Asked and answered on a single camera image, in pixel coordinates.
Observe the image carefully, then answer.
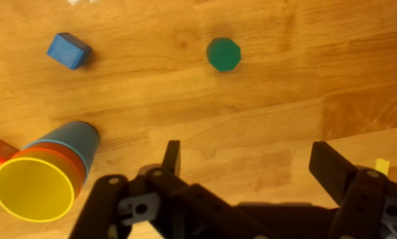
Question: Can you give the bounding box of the blue plastic cup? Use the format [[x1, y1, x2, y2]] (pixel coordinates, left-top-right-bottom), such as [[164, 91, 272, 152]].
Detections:
[[23, 121, 100, 174]]

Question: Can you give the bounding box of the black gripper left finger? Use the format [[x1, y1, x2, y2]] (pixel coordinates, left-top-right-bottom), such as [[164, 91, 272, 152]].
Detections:
[[68, 140, 234, 239]]

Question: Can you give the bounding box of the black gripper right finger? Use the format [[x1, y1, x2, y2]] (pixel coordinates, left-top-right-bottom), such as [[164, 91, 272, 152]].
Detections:
[[307, 140, 397, 239]]

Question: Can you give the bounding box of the yellow plastic cup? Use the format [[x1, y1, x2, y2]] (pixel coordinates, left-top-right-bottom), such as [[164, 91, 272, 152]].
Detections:
[[0, 148, 76, 224]]

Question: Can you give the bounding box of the green wooden cylinder block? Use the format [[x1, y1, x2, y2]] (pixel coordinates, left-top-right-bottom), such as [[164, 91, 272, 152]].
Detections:
[[205, 36, 242, 74]]

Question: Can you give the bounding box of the yellow tape strip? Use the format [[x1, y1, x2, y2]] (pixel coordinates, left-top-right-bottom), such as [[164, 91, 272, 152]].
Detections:
[[374, 159, 391, 178]]

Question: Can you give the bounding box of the orange plastic cup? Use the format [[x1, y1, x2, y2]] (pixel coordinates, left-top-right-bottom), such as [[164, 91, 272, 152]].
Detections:
[[15, 143, 87, 197]]

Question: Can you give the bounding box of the blue wooden block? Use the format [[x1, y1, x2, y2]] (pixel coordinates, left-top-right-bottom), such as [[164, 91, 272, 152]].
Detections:
[[45, 32, 92, 72]]

